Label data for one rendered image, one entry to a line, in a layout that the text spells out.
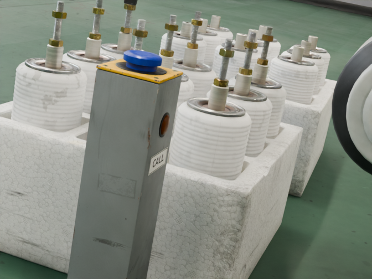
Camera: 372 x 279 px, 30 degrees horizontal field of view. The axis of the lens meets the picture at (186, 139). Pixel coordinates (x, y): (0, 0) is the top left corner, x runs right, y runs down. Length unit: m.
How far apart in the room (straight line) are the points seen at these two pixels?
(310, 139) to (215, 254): 0.56
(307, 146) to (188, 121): 0.55
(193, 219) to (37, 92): 0.27
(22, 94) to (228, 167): 0.29
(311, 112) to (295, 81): 0.07
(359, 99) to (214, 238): 0.30
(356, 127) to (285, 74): 0.75
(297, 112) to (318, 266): 0.36
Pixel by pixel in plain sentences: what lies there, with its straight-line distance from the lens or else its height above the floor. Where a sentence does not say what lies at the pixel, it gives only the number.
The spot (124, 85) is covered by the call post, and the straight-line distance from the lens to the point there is 0.69.
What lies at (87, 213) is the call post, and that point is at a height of 0.16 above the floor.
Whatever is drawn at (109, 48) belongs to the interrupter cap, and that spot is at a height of 0.25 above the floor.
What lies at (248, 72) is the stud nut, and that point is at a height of 0.28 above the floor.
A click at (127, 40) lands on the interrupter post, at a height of 0.27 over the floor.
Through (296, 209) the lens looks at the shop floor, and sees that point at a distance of 1.33.
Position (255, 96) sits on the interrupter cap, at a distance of 0.99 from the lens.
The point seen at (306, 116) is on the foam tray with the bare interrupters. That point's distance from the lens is 1.35.
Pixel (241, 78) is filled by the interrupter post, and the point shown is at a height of 0.28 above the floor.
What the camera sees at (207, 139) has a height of 0.22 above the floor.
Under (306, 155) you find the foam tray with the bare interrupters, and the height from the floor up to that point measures 0.09.
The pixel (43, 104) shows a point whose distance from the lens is 0.93.
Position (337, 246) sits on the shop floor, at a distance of 1.21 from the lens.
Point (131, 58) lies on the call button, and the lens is 0.71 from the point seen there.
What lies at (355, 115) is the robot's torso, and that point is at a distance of 0.63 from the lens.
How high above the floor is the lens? 0.45
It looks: 16 degrees down
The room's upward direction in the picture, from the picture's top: 10 degrees clockwise
